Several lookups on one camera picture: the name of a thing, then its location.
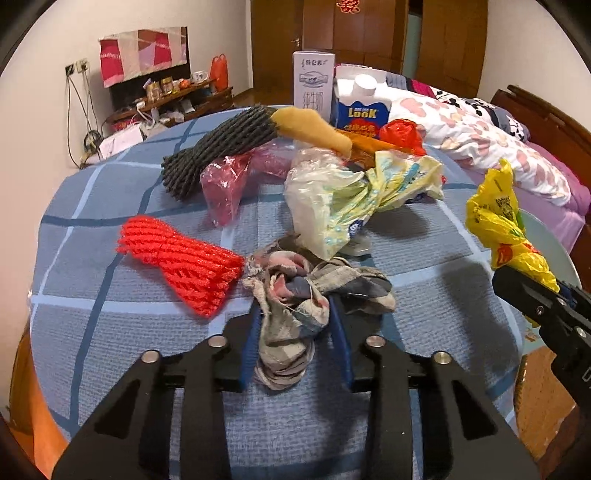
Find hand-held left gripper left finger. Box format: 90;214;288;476
52;305;264;480

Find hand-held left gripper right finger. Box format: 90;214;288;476
328;295;541;480

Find grey patterned rag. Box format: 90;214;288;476
242;235;398;393

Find yellow plastic bag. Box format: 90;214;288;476
465;158;560;292

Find red foam fruit net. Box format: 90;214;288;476
116;215;245;319

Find yellow-green printed plastic bag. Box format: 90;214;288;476
323;151;445;245

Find pink translucent plastic bag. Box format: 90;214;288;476
200;141;296;227

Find red plastic bag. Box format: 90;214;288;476
379;119;428;157

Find black foam fruit net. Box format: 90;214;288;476
161;105;280;201

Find orange snack packet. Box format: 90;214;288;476
335;129;416;169

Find bed with floral duvet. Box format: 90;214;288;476
462;141;591;259

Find clear plastic bag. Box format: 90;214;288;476
284;148;370;260

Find white quilt with pink hearts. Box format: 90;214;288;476
388;90;573;206

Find cartoon patterned blanket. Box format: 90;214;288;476
385;74;532;141

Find tan foam sponge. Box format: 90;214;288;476
271;106;354;158

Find blue milk carton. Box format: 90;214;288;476
333;65;393;139

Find white cardboard box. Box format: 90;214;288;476
98;124;145;160

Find wooden television stand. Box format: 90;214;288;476
104;80;234;134

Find white tall carton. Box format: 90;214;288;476
292;51;336;124

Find orange-red hanging bag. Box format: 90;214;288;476
210;54;230;90

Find black television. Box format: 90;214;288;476
108;65;192;112

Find wooden door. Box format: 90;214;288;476
250;0;305;92

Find wooden wardrobe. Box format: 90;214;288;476
302;0;489;100

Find TV covered with cloth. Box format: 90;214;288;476
98;26;189;88

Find wooden bed frame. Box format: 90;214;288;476
489;84;591;153

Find wall cables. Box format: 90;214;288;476
65;69;105;169

